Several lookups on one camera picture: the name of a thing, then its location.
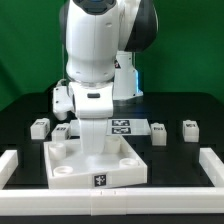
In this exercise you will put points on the white U-shaped obstacle fence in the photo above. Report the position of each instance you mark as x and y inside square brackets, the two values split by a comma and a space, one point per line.
[122, 201]

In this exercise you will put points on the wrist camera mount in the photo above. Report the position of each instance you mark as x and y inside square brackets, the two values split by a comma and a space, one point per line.
[62, 103]

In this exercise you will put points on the white square tabletop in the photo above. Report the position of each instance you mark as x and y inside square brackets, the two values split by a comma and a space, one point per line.
[67, 167]

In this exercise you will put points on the white base tag plate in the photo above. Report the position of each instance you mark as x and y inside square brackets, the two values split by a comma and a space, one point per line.
[110, 127]

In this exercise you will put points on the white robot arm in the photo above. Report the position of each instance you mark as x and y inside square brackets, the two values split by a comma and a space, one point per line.
[93, 32]

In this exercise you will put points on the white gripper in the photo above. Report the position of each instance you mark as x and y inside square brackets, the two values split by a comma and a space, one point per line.
[93, 108]

